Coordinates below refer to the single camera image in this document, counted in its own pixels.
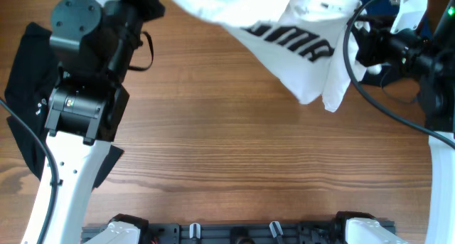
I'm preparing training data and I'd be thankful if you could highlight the white printed t-shirt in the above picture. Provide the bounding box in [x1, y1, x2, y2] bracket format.
[172, 0, 362, 112]

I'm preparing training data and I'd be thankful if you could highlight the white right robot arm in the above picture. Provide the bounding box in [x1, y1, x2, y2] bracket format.
[342, 0, 454, 243]

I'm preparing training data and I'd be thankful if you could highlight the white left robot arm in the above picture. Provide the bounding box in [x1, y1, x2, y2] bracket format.
[23, 0, 165, 243]

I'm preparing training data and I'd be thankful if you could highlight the crumpled black t-shirt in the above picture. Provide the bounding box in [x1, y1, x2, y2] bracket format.
[4, 21, 124, 190]

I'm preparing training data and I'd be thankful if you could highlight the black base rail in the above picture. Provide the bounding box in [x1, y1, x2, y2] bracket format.
[80, 221, 397, 244]

